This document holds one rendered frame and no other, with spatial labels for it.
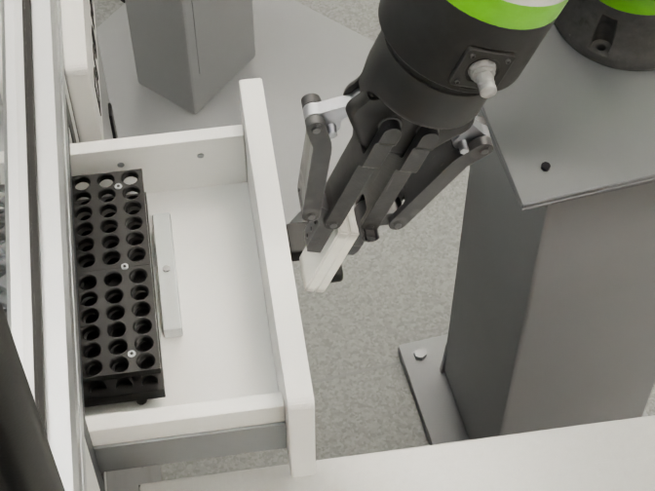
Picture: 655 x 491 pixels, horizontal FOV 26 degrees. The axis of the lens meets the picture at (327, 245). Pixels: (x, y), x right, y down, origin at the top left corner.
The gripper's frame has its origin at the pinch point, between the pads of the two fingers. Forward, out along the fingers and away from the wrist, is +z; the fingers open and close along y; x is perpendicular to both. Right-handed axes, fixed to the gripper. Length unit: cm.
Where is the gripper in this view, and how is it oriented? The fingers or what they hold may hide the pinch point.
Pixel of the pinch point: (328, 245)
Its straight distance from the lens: 97.6
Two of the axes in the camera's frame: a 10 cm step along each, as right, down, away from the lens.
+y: 9.3, 0.9, 3.6
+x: -1.5, -8.0, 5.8
